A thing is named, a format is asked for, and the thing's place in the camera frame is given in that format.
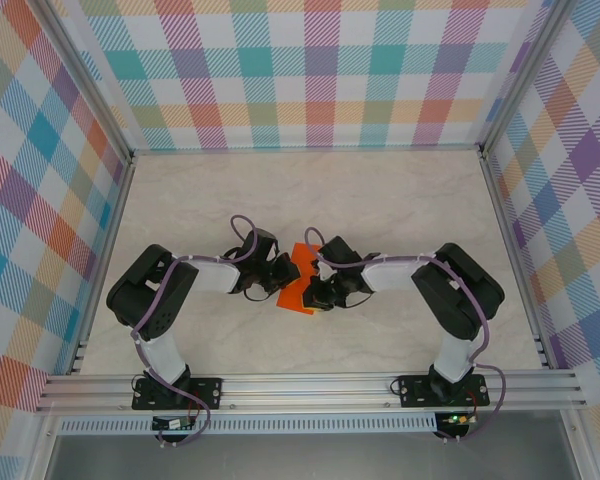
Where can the short aluminium frame rail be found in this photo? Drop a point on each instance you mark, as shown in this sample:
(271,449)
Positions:
(305,149)

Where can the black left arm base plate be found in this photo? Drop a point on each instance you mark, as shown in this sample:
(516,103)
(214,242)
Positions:
(210,392)

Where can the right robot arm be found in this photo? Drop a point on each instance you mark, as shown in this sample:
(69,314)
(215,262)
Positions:
(395,275)

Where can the long aluminium side rail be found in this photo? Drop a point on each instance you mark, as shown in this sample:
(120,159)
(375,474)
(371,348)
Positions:
(105,260)
(517,260)

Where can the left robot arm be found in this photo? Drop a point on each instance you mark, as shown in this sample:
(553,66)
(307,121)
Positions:
(215,275)

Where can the aluminium mounting rail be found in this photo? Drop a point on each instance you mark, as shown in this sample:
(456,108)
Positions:
(305,392)

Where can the small dark circuit board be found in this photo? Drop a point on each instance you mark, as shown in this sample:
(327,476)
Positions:
(172,424)

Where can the aluminium frame post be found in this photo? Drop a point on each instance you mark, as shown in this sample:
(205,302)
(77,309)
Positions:
(525,80)
(85,85)

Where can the orange paper sheet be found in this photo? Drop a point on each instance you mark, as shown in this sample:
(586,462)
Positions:
(292,300)

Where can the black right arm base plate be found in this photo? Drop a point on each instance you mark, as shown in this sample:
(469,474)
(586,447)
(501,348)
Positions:
(412,392)

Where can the grey metal sheet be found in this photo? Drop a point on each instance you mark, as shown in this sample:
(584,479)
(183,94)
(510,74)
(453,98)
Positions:
(305,457)

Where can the circuit board with green light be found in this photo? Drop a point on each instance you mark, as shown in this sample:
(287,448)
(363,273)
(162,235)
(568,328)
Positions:
(457,419)

